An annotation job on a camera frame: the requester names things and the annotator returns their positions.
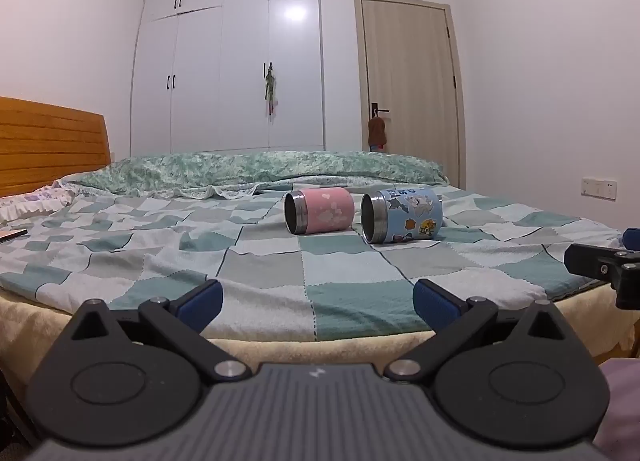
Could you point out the white wardrobe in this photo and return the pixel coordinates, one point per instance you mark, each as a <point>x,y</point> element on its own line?
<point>225,66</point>

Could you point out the pink steel cup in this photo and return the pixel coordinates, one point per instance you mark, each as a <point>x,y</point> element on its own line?
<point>325,208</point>

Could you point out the black phone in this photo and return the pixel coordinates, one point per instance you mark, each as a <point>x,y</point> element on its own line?
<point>11,234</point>

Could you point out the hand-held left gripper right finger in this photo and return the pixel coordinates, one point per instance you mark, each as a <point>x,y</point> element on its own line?
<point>431,302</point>

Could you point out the wooden headboard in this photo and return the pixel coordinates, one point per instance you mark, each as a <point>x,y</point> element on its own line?
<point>50,146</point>

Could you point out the green hanging ornament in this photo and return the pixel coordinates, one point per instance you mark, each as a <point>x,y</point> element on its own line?
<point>271,88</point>

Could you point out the beige wooden door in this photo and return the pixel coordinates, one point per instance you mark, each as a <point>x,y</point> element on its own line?
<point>415,91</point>

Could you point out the pink cloth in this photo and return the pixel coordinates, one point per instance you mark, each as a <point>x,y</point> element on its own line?
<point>622,406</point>

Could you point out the beige fleece bed sheet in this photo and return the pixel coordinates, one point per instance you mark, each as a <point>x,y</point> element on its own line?
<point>35,326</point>

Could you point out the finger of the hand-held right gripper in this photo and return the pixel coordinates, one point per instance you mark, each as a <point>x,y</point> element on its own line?
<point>592,261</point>
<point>632,238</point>

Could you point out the blue cartoon sticker steel cup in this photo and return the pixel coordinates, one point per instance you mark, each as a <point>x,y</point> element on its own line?
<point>415,213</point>

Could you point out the white wall socket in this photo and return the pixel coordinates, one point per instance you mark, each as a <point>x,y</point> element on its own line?
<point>599,188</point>

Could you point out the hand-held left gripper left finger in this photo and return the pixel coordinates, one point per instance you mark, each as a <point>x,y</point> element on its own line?
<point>202,302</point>

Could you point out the white floral pillow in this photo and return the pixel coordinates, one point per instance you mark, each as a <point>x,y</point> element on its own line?
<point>30,201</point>

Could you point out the green floral quilt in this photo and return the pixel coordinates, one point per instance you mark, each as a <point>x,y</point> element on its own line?
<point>280,168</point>

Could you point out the green checked blanket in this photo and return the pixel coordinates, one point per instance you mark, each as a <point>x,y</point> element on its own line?
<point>280,271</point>

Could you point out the brown hanging bag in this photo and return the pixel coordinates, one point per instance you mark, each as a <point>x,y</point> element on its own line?
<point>377,133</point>

